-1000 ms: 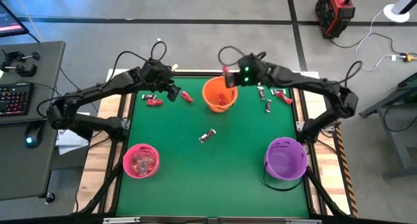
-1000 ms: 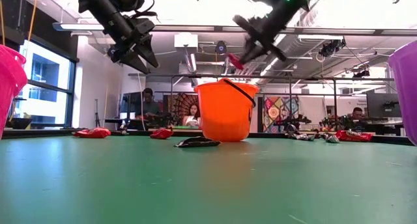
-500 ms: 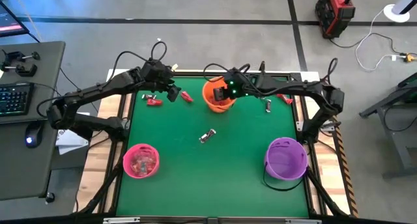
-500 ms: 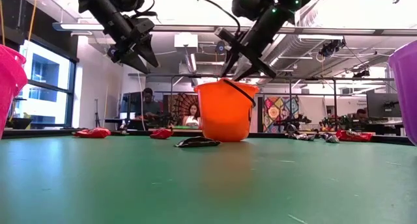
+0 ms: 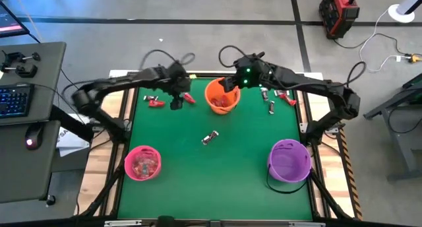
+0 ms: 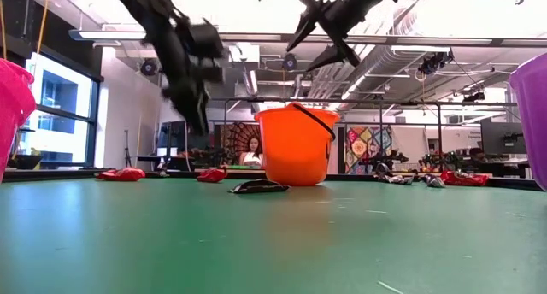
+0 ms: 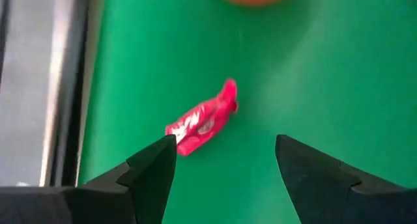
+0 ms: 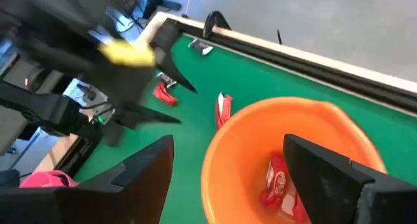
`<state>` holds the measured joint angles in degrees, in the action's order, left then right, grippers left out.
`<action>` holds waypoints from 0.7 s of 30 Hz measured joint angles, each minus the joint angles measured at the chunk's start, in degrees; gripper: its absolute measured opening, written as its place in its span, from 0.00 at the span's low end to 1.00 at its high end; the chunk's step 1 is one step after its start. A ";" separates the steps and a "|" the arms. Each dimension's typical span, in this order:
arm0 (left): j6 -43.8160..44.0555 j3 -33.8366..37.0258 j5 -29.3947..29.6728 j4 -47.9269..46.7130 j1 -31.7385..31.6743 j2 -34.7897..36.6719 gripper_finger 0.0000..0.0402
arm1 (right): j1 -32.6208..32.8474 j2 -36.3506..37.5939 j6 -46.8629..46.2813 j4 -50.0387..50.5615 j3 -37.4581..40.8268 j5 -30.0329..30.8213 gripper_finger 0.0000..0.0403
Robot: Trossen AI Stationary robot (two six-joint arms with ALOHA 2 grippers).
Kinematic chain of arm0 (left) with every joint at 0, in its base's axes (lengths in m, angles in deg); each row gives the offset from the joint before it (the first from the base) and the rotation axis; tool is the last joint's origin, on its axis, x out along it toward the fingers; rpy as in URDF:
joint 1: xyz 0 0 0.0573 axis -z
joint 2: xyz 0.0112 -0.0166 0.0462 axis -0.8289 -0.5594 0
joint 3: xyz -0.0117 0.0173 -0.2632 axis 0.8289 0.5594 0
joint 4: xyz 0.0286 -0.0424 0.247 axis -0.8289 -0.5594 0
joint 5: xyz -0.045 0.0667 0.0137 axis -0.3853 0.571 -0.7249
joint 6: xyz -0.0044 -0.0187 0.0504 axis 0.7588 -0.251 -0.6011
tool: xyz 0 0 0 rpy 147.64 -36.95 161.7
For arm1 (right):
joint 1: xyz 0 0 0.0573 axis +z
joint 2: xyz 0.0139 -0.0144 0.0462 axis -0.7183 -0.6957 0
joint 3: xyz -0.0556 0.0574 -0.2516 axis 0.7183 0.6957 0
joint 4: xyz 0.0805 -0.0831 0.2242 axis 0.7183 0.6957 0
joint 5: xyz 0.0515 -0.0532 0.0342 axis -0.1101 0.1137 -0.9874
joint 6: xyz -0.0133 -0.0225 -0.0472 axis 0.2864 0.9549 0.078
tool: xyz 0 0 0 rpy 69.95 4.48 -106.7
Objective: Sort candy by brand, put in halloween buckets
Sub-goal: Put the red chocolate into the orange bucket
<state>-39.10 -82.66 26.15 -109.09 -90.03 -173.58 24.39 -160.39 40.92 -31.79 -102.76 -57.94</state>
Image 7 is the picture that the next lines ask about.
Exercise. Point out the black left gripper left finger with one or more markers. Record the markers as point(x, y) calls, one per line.
point(97, 204)

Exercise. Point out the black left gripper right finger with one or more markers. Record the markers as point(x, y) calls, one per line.
point(342, 198)

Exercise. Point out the red candy wrapper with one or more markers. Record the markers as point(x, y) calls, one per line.
point(205, 120)

